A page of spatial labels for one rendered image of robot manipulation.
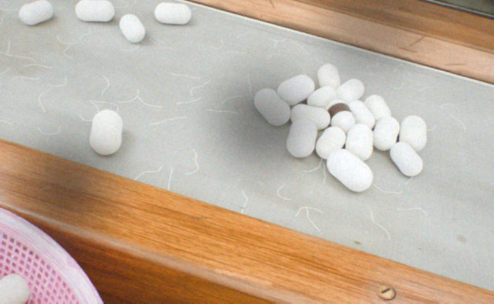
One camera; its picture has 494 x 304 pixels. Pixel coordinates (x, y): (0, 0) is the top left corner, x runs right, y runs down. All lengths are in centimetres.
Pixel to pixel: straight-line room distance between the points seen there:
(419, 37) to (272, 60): 16
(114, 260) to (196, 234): 5
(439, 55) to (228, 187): 31
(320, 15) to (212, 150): 25
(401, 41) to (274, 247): 34
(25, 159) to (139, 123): 10
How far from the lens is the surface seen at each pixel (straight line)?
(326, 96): 48
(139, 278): 33
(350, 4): 64
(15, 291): 33
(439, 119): 53
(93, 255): 33
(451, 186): 46
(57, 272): 31
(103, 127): 39
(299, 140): 41
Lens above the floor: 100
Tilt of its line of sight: 38 degrees down
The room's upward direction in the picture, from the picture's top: 12 degrees clockwise
